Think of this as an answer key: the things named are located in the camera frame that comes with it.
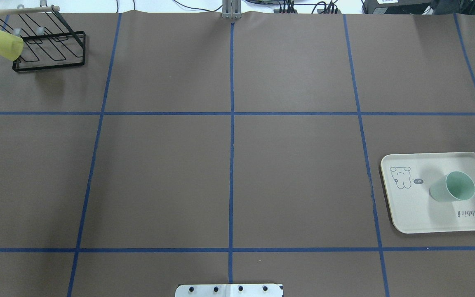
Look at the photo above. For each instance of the pale green plastic cup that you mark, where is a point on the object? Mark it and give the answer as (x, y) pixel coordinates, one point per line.
(456, 186)

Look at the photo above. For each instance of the white rabbit serving tray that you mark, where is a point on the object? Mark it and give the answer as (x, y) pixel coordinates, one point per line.
(407, 179)

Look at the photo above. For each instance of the yellow plastic cup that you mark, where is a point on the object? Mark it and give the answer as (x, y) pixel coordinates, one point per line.
(11, 46)

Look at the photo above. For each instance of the small black computer box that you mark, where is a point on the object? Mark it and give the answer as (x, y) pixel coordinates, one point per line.
(402, 7)

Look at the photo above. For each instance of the aluminium frame post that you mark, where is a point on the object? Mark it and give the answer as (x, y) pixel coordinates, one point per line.
(231, 9)

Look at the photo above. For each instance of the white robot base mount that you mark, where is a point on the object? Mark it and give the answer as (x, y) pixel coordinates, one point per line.
(230, 290)

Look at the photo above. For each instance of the black wire cup rack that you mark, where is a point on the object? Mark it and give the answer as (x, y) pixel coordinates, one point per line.
(49, 41)

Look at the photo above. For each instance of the wooden rack handle dowel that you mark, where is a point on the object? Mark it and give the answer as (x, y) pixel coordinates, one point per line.
(42, 9)

